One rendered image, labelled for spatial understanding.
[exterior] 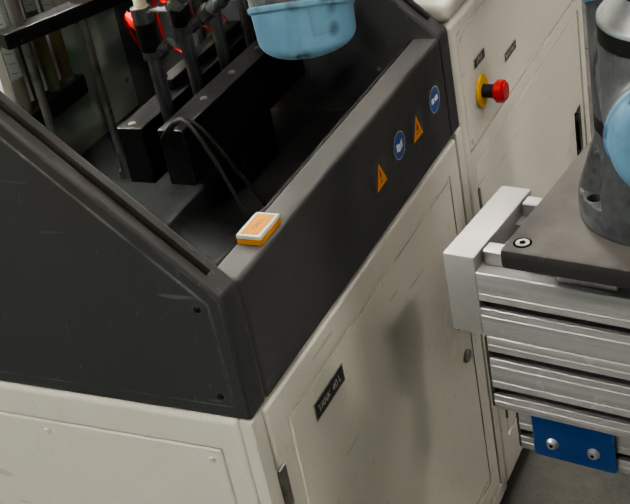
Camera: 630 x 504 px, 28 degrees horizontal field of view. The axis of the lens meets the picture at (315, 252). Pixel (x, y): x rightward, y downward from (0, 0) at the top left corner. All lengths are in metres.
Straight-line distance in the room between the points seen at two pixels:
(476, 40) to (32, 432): 0.88
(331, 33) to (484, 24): 1.09
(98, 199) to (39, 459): 0.44
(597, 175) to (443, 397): 0.86
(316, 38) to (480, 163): 1.11
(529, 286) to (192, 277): 0.34
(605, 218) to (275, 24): 0.36
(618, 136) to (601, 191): 0.21
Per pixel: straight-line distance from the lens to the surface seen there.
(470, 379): 2.03
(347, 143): 1.53
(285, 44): 0.90
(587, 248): 1.10
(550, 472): 2.43
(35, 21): 1.72
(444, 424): 1.94
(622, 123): 0.88
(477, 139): 1.97
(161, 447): 1.47
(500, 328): 1.22
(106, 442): 1.52
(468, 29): 1.91
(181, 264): 1.28
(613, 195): 1.09
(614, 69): 0.90
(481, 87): 1.96
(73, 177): 1.30
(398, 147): 1.67
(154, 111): 1.66
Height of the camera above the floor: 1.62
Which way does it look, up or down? 31 degrees down
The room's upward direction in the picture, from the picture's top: 12 degrees counter-clockwise
